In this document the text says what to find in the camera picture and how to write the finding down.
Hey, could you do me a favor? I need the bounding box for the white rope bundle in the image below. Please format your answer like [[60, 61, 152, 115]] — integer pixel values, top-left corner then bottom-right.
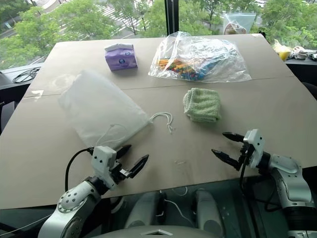
[[288, 45, 309, 60]]

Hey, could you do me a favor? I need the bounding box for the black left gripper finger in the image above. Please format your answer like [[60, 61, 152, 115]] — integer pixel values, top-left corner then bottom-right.
[[115, 144, 132, 160], [129, 154, 150, 179]]

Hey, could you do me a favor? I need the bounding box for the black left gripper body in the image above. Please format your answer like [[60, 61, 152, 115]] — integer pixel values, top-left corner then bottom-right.
[[112, 160, 132, 185]]

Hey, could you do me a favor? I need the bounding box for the clear plastic bag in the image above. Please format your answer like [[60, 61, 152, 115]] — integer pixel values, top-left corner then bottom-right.
[[148, 31, 252, 84]]

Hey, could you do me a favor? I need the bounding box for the black window pillar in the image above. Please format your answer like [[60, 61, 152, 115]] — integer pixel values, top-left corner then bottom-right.
[[164, 0, 180, 38]]

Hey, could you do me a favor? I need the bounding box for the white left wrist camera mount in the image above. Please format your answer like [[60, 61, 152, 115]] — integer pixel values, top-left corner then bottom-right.
[[91, 145, 117, 190]]

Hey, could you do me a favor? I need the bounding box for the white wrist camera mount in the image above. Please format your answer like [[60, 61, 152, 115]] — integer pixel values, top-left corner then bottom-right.
[[91, 145, 117, 190], [243, 128, 264, 170]]

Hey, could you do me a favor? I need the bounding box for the yellow crumpled object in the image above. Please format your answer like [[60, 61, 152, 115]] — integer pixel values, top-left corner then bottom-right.
[[273, 39, 292, 60]]

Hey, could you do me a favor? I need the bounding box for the purple tissue pack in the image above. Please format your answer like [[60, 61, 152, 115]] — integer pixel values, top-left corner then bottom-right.
[[104, 43, 139, 72]]

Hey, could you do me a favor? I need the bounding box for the grey robot torso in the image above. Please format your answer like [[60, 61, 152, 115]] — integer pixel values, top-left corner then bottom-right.
[[98, 223, 225, 238]]

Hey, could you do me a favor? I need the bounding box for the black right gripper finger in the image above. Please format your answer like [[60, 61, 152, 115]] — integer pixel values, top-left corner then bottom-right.
[[211, 148, 241, 171], [222, 131, 245, 143]]

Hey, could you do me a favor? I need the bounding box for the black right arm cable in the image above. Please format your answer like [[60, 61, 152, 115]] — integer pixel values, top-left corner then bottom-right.
[[238, 146, 281, 212]]

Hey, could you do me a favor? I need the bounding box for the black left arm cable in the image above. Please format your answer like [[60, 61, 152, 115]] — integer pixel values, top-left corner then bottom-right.
[[64, 147, 95, 192]]

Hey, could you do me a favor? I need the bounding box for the black coiled cable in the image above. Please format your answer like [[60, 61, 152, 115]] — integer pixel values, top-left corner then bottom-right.
[[12, 66, 42, 84]]

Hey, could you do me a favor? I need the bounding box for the blue-edged zip bag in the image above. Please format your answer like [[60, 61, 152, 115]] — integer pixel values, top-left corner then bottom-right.
[[222, 12, 257, 36]]

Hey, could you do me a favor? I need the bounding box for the grey robot leg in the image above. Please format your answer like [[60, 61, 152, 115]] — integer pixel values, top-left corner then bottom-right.
[[123, 191, 169, 229], [192, 189, 224, 237]]

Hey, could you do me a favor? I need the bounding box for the black chair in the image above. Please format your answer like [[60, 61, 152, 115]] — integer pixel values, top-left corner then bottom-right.
[[0, 70, 33, 133]]

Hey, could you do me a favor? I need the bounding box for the colourful sticks bundle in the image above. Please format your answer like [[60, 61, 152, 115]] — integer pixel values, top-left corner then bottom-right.
[[157, 58, 207, 81]]

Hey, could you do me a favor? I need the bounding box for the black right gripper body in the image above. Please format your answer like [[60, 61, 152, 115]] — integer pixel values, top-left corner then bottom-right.
[[237, 142, 253, 171]]

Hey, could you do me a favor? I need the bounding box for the folded green towel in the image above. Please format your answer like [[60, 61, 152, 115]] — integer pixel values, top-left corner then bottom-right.
[[182, 88, 222, 123]]

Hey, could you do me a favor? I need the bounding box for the white drawstring bag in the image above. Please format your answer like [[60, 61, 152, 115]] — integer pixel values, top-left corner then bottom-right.
[[57, 69, 177, 149]]

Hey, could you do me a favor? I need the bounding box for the thin white string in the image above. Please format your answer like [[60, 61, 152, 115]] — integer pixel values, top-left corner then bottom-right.
[[159, 186, 189, 224]]

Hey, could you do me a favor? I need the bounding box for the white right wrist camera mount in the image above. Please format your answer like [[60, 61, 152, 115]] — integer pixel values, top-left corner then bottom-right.
[[243, 128, 264, 170]]

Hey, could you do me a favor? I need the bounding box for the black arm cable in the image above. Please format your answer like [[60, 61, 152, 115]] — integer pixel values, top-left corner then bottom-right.
[[64, 147, 95, 192], [238, 146, 281, 212]]

